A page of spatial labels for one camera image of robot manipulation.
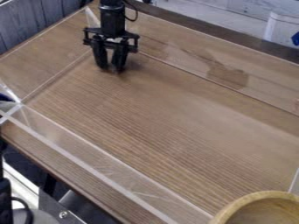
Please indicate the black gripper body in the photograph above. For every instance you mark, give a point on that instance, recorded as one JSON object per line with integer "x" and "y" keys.
{"x": 125, "y": 39}

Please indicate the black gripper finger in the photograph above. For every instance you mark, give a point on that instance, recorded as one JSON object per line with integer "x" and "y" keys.
{"x": 100, "y": 53}
{"x": 119, "y": 56}

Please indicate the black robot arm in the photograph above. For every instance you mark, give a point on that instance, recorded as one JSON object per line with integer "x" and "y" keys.
{"x": 113, "y": 20}

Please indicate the brown wooden bowl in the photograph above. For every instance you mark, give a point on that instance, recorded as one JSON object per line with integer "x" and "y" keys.
{"x": 268, "y": 207}

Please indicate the white container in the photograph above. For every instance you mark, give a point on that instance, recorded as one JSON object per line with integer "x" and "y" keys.
{"x": 280, "y": 28}

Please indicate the blue object at edge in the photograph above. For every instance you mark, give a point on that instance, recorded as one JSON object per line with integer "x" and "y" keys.
{"x": 295, "y": 39}

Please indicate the black foreground pole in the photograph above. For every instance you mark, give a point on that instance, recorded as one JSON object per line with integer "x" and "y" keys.
{"x": 5, "y": 193}

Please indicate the clear acrylic tray wall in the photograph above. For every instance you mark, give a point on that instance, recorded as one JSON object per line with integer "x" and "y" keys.
{"x": 164, "y": 142}

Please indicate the grey metal bracket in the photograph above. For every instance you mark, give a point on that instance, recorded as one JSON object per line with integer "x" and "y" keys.
{"x": 56, "y": 210}

